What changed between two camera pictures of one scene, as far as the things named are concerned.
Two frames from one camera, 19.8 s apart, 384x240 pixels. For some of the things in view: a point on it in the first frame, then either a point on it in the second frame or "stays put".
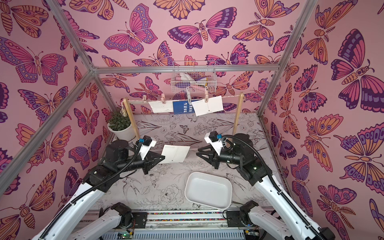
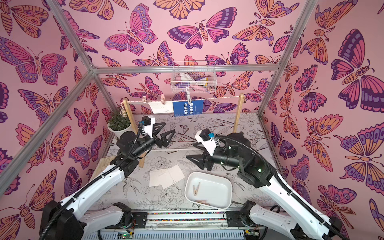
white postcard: [214, 104] to [154, 179]
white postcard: [157, 107] stays put
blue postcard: [183, 107] stays put
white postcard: [174, 153] to [171, 176]
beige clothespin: [206, 94] to [204, 201]
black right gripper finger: [206, 152] to [198, 157]
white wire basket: [196, 75] stays put
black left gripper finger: [154, 158] to [155, 132]
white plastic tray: [210, 190] stays put
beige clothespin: [163, 98] stays put
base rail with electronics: [185, 225] stays put
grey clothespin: [188, 95] stays put
